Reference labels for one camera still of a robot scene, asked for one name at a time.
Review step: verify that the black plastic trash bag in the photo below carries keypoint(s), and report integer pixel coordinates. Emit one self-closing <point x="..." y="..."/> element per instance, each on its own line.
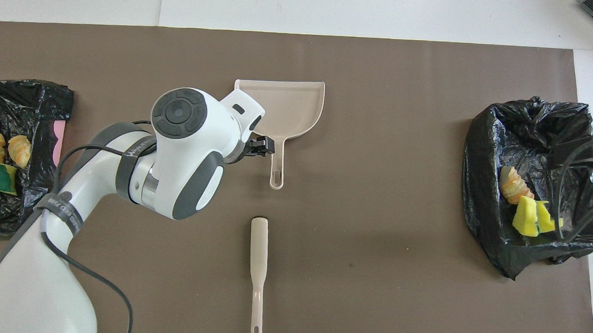
<point x="485" y="205"/>
<point x="24" y="104"/>

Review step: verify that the pale beige foam piece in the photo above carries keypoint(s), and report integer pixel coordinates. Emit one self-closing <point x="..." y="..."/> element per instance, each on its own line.
<point x="20" y="150"/>

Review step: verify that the yellow-green sponge piece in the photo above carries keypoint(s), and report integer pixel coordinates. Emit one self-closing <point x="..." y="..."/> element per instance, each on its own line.
<point x="4" y="179"/>

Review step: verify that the yellow sponge piece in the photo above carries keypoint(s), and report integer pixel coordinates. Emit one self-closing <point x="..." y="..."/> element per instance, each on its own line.
<point x="547" y="222"/>
<point x="524" y="219"/>

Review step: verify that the pink plastic bin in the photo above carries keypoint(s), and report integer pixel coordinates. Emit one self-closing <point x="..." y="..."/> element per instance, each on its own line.
<point x="60" y="136"/>

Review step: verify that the beige plastic dustpan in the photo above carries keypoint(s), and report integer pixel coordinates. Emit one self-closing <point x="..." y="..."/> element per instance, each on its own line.
<point x="289" y="106"/>

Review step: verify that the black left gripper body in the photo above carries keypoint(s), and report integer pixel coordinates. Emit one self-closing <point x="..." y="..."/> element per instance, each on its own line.
<point x="242" y="151"/>

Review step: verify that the beige crusty foam chunk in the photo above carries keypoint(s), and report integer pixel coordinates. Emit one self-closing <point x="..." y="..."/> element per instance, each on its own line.
<point x="516" y="186"/>

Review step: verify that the brown paper table mat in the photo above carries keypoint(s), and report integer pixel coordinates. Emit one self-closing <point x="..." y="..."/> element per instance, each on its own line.
<point x="377" y="140"/>

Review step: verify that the beige brush with black bristles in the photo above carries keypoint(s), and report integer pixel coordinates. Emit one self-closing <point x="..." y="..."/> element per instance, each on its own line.
<point x="259" y="250"/>

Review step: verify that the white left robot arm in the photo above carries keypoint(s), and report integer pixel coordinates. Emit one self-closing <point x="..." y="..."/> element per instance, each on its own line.
<point x="187" y="146"/>

